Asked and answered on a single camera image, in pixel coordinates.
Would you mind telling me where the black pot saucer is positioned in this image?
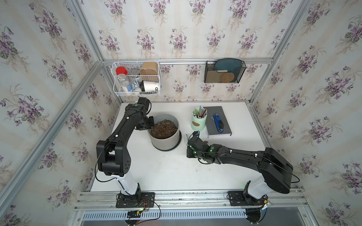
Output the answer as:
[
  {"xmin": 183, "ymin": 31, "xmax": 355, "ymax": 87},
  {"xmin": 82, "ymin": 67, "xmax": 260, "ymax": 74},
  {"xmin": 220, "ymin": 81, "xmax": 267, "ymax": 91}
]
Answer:
[{"xmin": 150, "ymin": 131, "xmax": 182, "ymax": 152}]

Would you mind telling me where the white wire basket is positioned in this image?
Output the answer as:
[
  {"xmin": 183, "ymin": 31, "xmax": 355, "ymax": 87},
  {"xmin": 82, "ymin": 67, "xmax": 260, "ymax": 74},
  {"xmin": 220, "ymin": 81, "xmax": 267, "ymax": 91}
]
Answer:
[{"xmin": 111, "ymin": 60, "xmax": 161, "ymax": 97}]

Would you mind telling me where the brown cardboard cup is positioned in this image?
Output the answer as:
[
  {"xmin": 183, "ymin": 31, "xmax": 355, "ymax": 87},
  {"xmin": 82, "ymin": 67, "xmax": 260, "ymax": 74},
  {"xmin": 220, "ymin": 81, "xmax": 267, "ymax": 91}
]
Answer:
[{"xmin": 140, "ymin": 62, "xmax": 158, "ymax": 75}]

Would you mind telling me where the black mesh wall organizer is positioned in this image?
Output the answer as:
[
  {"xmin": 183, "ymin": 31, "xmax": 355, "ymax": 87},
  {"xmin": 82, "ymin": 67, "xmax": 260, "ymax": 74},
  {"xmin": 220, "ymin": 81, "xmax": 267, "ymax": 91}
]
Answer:
[{"xmin": 204, "ymin": 61, "xmax": 247, "ymax": 84}]

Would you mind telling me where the teal plate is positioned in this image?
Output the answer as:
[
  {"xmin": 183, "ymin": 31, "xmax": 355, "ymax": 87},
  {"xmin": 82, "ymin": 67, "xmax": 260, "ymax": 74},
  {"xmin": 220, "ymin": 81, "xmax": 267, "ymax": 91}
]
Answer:
[{"xmin": 214, "ymin": 58, "xmax": 243, "ymax": 83}]

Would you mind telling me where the white cylindrical speaker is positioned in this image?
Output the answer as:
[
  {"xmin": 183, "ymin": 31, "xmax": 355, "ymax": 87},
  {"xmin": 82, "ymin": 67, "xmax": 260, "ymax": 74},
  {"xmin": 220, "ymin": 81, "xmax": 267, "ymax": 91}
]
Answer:
[{"xmin": 140, "ymin": 80, "xmax": 160, "ymax": 92}]

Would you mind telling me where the small circuit board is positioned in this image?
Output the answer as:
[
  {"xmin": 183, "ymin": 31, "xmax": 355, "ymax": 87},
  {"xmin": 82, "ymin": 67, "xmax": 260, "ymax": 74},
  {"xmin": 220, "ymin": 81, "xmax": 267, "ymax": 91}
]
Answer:
[{"xmin": 126, "ymin": 211, "xmax": 142, "ymax": 218}]

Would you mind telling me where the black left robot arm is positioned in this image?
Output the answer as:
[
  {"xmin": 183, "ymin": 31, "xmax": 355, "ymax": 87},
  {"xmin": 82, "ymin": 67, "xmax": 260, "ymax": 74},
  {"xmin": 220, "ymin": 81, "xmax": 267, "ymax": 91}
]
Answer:
[{"xmin": 96, "ymin": 97, "xmax": 154, "ymax": 199}]

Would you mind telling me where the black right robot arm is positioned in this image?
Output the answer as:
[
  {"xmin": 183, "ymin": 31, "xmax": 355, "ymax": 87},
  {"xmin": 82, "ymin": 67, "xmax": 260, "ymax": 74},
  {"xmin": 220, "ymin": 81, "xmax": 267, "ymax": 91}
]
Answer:
[{"xmin": 187, "ymin": 131, "xmax": 294, "ymax": 199}]

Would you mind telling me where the grey notebook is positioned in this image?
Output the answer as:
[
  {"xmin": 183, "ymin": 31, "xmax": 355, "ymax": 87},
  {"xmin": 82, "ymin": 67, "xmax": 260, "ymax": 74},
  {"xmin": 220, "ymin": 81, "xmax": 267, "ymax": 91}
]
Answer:
[{"xmin": 206, "ymin": 106, "xmax": 232, "ymax": 138}]

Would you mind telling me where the white ceramic pot with soil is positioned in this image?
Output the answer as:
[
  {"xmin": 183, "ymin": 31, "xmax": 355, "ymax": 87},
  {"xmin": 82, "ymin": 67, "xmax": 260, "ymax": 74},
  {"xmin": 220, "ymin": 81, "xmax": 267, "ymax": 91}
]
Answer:
[{"xmin": 148, "ymin": 114, "xmax": 180, "ymax": 139}]

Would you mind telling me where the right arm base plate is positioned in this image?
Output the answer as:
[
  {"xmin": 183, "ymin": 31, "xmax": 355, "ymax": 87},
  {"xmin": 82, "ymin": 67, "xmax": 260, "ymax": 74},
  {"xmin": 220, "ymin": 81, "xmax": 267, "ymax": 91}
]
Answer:
[{"xmin": 227, "ymin": 191, "xmax": 267, "ymax": 206}]

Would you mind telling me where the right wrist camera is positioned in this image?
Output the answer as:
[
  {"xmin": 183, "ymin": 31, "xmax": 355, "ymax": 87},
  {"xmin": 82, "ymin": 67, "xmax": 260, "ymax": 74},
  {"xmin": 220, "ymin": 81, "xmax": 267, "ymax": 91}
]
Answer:
[{"xmin": 191, "ymin": 131, "xmax": 200, "ymax": 137}]

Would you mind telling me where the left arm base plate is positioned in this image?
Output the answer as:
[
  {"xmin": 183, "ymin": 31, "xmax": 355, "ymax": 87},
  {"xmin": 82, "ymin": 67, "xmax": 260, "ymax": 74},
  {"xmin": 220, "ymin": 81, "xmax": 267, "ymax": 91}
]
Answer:
[{"xmin": 116, "ymin": 192, "xmax": 155, "ymax": 209}]

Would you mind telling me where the round cork coaster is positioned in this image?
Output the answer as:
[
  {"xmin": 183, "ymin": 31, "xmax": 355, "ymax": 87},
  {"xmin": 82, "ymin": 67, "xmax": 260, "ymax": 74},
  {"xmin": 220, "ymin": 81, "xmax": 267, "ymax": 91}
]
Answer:
[{"xmin": 220, "ymin": 72, "xmax": 235, "ymax": 83}]

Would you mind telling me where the clear plastic bottle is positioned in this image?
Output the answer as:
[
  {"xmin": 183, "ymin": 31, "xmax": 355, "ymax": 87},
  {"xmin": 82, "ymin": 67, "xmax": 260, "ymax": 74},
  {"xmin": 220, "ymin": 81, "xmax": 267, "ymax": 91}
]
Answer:
[{"xmin": 117, "ymin": 73, "xmax": 132, "ymax": 93}]

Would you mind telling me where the green pencil cup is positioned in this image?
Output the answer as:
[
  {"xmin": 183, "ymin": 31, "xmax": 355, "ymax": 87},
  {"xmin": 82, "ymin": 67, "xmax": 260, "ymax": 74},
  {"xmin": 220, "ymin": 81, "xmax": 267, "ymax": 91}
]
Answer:
[{"xmin": 191, "ymin": 105, "xmax": 207, "ymax": 131}]

